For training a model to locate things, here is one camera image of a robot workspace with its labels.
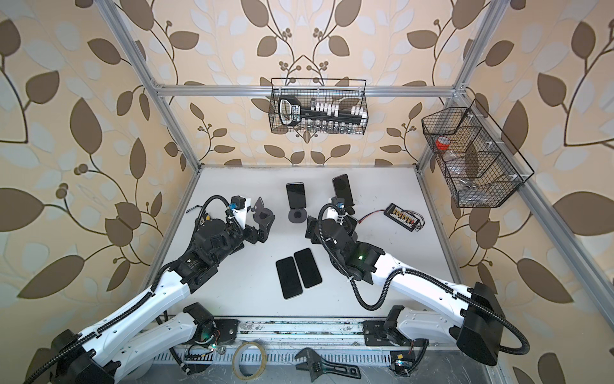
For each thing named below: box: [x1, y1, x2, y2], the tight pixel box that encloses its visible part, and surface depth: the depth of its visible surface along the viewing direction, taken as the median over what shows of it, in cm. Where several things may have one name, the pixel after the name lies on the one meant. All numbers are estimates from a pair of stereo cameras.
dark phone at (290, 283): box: [275, 256, 304, 300], surface depth 87 cm
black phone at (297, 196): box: [286, 181, 307, 209], surface depth 95 cm
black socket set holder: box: [278, 95, 368, 126], surface depth 85 cm
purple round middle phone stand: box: [287, 208, 308, 224], surface depth 105 cm
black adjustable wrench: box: [294, 347, 363, 384], surface depth 70 cm
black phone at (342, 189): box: [332, 173, 355, 208], surface depth 98 cm
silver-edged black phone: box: [293, 248, 323, 288], surface depth 91 cm
